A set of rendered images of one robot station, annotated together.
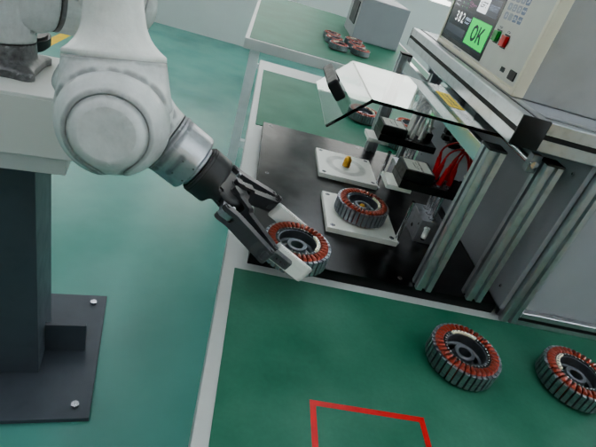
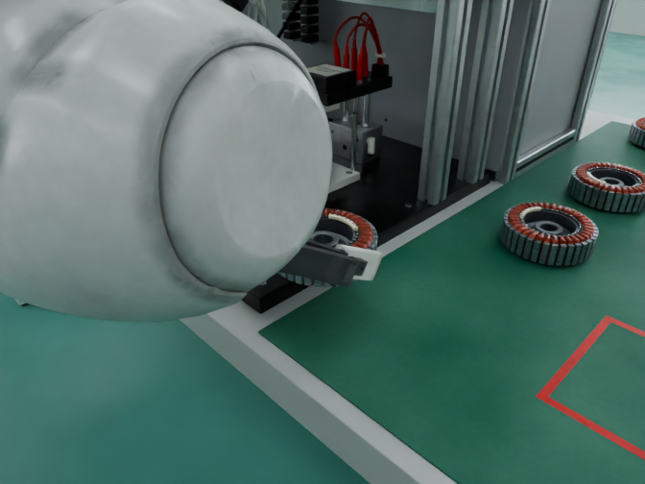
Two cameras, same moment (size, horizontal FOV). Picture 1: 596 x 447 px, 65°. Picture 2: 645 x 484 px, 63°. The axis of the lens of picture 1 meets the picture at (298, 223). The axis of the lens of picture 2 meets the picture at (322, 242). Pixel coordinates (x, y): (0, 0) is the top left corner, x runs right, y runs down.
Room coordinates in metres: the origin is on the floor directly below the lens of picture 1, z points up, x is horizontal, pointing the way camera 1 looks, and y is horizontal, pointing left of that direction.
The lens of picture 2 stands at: (0.25, 0.25, 1.11)
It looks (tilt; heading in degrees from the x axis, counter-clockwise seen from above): 31 degrees down; 326
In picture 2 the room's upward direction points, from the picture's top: straight up
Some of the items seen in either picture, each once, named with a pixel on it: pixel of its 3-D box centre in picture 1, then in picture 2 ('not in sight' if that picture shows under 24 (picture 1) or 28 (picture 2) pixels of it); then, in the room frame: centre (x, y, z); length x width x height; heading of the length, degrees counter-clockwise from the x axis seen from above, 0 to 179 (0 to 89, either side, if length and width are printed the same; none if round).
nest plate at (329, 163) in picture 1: (345, 168); not in sight; (1.13, -0.07, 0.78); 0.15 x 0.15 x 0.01; 11
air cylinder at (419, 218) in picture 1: (424, 223); (354, 138); (0.92, -0.26, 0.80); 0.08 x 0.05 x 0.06; 11
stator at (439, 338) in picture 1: (462, 355); (547, 231); (0.57, -0.31, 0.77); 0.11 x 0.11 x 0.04
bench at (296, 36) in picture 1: (319, 86); not in sight; (3.38, 0.16, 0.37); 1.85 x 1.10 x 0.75; 11
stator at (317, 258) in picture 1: (295, 247); (322, 245); (0.64, -0.01, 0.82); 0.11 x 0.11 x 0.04
